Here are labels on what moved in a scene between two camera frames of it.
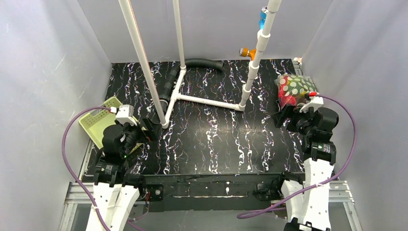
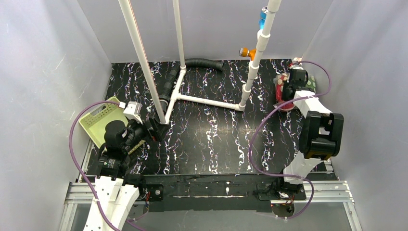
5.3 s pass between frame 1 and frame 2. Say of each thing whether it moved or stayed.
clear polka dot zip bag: stayed
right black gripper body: moved
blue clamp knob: stayed
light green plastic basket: stayed
